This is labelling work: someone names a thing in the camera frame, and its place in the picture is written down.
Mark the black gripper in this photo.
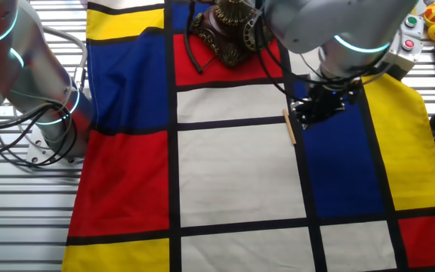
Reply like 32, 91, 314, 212
292, 81, 363, 128

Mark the short wooden stick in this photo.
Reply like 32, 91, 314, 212
282, 108, 298, 146

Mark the antique brown brass rotary phone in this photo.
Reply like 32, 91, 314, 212
190, 0, 275, 69

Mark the Mondrian pattern tablecloth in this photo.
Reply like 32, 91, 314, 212
61, 0, 435, 272

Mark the grey box red button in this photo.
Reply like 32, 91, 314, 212
381, 32, 424, 81

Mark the grey box green button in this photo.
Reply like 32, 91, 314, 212
400, 14, 425, 39

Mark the brown coiled phone cord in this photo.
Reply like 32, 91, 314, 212
184, 0, 218, 75

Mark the thick grey robot cable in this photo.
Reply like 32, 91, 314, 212
42, 25, 90, 94

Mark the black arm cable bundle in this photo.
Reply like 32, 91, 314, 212
0, 100, 79, 168

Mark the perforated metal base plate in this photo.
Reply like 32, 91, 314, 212
26, 124, 86, 171

